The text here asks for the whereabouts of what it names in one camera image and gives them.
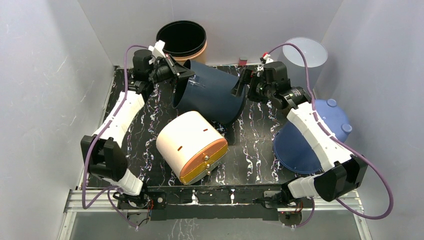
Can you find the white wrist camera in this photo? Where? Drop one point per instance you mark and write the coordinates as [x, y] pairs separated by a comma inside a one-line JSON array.
[[265, 59], [159, 49]]

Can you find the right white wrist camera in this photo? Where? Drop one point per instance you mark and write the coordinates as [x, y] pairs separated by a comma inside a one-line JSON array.
[[265, 59]]

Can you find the tan bucket black rim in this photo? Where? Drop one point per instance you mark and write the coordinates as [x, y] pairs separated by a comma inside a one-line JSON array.
[[184, 40]]

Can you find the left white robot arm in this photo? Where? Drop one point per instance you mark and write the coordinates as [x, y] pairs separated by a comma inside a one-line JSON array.
[[102, 153]]

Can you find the dark navy bucket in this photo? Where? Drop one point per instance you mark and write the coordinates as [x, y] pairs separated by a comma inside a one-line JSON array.
[[209, 92]]

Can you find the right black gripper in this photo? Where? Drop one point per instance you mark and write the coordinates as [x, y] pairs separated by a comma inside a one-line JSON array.
[[248, 82]]

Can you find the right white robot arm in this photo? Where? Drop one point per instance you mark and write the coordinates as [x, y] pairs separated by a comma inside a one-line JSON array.
[[311, 143]]

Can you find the aluminium frame rail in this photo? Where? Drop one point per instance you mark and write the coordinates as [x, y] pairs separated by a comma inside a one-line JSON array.
[[102, 204]]

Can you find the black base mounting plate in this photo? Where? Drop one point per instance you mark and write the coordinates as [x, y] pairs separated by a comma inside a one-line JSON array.
[[247, 201]]

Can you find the white orange drawer box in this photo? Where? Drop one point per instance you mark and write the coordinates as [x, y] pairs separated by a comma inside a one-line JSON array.
[[191, 146]]

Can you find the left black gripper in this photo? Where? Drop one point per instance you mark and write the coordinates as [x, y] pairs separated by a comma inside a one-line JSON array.
[[175, 68]]

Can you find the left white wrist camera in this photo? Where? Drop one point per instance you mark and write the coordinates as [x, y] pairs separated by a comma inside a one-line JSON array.
[[159, 49]]

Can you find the blue plastic bucket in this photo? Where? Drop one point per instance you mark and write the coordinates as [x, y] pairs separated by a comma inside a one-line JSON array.
[[293, 150]]

